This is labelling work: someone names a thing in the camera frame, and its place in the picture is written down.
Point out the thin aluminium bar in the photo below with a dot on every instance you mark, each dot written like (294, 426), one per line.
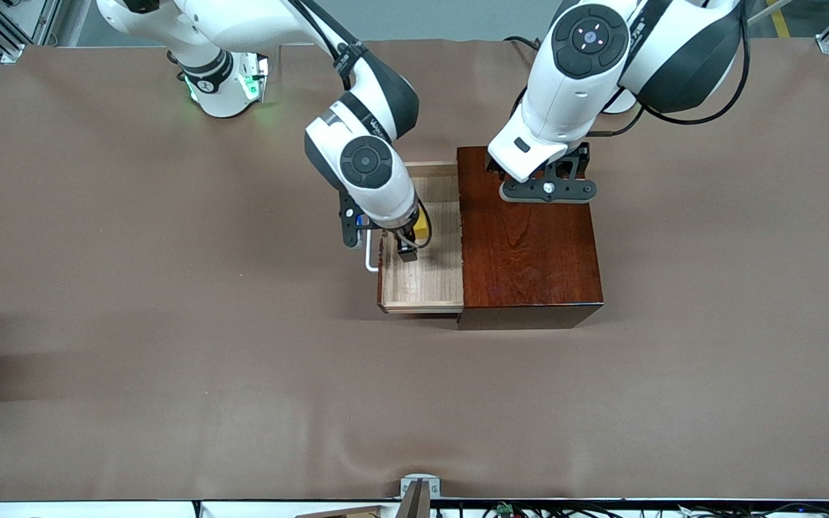
(771, 11)

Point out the brown cardboard piece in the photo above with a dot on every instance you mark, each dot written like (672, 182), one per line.
(342, 513)

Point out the yellow block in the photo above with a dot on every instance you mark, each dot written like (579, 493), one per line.
(422, 226)

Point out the grey metal bracket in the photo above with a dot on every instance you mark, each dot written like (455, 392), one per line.
(419, 493)

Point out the brown table mat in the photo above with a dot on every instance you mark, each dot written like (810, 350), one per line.
(242, 396)

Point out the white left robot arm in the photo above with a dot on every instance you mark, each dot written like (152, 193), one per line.
(673, 50)

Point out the dark red wooden cabinet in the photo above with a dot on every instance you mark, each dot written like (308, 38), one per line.
(529, 252)

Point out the aluminium frame structure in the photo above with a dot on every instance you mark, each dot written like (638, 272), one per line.
(11, 52)

